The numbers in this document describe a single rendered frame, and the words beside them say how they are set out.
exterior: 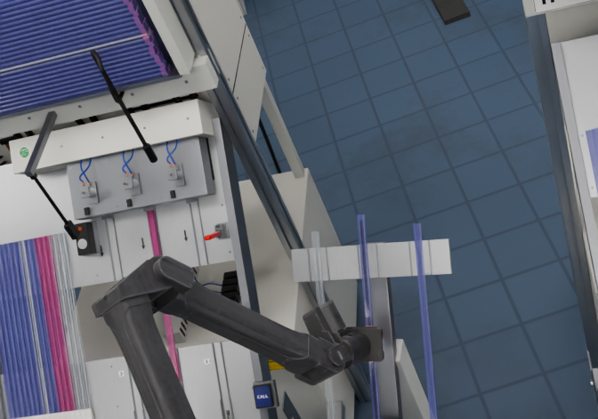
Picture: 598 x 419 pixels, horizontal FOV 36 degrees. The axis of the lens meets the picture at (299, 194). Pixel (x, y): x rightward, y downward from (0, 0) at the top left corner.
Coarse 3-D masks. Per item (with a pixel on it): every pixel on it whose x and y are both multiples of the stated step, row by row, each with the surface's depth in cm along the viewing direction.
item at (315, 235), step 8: (312, 232) 194; (312, 240) 194; (312, 248) 194; (320, 256) 194; (320, 264) 194; (320, 272) 194; (320, 280) 194; (320, 288) 194; (320, 296) 194; (320, 304) 194; (328, 384) 193; (328, 392) 193; (328, 400) 194; (328, 408) 194; (328, 416) 194
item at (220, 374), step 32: (192, 352) 214; (224, 352) 212; (96, 384) 221; (128, 384) 219; (192, 384) 214; (224, 384) 212; (96, 416) 221; (128, 416) 218; (224, 416) 212; (256, 416) 210
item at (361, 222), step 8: (360, 216) 190; (360, 224) 190; (360, 232) 190; (360, 240) 190; (360, 248) 190; (360, 256) 190; (368, 272) 190; (368, 280) 190; (368, 288) 190; (368, 296) 190; (368, 304) 190; (368, 312) 190; (368, 320) 190; (376, 368) 190; (376, 376) 190; (376, 384) 190; (376, 392) 190; (376, 400) 190; (376, 408) 190; (376, 416) 190
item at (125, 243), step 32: (0, 192) 229; (32, 192) 227; (64, 192) 224; (0, 224) 229; (32, 224) 226; (128, 224) 219; (160, 224) 217; (192, 224) 215; (96, 256) 222; (128, 256) 219; (192, 256) 215; (224, 256) 213
